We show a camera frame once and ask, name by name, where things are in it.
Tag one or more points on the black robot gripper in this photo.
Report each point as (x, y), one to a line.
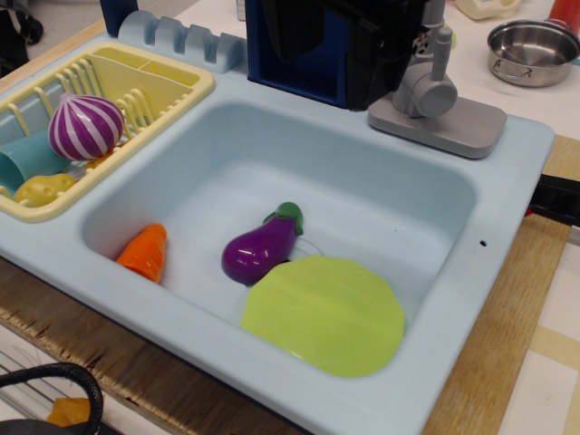
(381, 37)

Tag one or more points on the grey faucet lever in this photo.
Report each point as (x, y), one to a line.
(441, 44)

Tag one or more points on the dark blue box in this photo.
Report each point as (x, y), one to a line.
(293, 46)

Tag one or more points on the grey toy faucet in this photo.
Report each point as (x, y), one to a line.
(432, 113)

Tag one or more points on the cream plastic toy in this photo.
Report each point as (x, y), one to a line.
(484, 9)

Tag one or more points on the small steel pot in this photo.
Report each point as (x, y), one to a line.
(529, 53)

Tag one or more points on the red cup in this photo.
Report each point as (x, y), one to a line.
(565, 12)

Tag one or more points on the yellow dish rack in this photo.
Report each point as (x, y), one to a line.
(152, 92)

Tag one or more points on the black clamp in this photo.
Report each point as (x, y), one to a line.
(557, 199)

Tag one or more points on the purple toy eggplant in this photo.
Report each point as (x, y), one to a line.
(246, 259)

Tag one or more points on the lime green plastic plate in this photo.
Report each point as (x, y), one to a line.
(329, 312)

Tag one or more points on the purple striped toy onion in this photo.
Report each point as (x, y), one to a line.
(85, 127)

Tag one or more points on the orange toy carrot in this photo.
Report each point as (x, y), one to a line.
(146, 253)

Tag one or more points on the teal plastic cup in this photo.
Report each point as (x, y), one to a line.
(26, 158)

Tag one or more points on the yellow toy potato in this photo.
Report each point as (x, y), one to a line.
(39, 191)

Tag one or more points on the wooden board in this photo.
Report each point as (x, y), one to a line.
(472, 400)

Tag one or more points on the orange tape piece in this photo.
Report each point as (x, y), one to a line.
(68, 412)

